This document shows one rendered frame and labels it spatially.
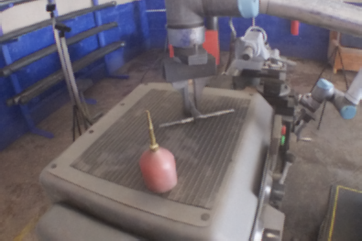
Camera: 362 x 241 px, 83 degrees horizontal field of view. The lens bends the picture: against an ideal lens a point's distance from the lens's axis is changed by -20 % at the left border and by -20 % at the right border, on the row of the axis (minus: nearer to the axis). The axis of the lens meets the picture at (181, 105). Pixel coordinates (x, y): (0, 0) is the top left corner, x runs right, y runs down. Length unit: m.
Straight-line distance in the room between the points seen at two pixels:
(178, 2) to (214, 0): 0.08
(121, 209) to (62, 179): 0.17
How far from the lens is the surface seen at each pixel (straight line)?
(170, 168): 0.44
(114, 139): 0.64
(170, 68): 0.61
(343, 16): 0.72
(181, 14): 0.57
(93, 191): 0.52
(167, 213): 0.45
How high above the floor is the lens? 1.69
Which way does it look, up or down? 29 degrees down
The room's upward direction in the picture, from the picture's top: 5 degrees counter-clockwise
